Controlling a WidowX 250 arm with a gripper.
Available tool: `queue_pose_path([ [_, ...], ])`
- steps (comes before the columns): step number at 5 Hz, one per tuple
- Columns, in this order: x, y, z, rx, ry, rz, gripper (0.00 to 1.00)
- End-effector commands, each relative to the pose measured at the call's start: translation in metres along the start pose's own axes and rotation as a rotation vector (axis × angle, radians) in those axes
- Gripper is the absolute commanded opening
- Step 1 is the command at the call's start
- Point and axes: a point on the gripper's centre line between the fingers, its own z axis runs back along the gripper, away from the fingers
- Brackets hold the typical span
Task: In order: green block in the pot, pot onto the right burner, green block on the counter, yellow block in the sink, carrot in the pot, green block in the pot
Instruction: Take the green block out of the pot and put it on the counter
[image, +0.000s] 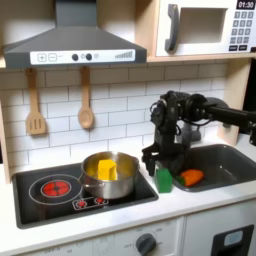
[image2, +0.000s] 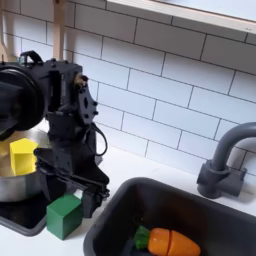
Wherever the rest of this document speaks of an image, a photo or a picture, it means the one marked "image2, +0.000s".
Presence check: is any green block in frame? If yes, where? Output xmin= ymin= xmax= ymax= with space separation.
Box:
xmin=46 ymin=193 xmax=84 ymax=241

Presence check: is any steel pot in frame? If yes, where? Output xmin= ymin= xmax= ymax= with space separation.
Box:
xmin=0 ymin=128 xmax=51 ymax=203

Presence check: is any yellow block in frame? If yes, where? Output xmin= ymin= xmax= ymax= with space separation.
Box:
xmin=9 ymin=137 xmax=39 ymax=177

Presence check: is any orange toy carrot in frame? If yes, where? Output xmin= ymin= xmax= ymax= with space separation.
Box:
xmin=133 ymin=225 xmax=202 ymax=256

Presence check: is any dark grey sink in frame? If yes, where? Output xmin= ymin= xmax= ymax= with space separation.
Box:
xmin=83 ymin=177 xmax=256 ymax=256

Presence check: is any wooden spatula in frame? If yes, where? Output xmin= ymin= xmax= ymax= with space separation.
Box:
xmin=0 ymin=9 xmax=9 ymax=64

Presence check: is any wooden spoon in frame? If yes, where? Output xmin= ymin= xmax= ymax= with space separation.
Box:
xmin=53 ymin=0 xmax=68 ymax=62

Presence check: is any dark grey tap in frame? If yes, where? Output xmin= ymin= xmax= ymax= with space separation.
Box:
xmin=196 ymin=121 xmax=256 ymax=200

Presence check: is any thin black cable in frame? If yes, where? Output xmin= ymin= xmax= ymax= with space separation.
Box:
xmin=83 ymin=123 xmax=109 ymax=158

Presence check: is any wooden wall shelf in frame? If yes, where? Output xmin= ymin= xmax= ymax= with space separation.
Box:
xmin=105 ymin=0 xmax=256 ymax=35

